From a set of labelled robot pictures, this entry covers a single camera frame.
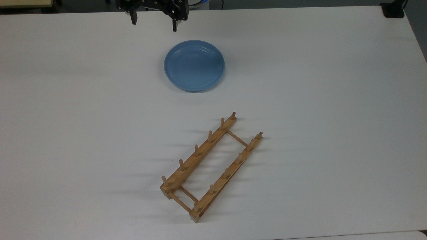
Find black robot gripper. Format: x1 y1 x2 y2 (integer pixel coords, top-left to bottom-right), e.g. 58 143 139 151
116 0 190 32

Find blue round plate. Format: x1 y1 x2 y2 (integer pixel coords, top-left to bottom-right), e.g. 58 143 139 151
164 40 225 92

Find wooden plate rack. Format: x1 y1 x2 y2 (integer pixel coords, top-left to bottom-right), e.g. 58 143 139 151
160 112 264 223

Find light wooden desk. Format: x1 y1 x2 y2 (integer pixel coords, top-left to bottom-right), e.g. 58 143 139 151
0 0 54 9

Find black clamp camera mount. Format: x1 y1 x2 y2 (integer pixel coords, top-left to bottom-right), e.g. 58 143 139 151
380 0 408 18

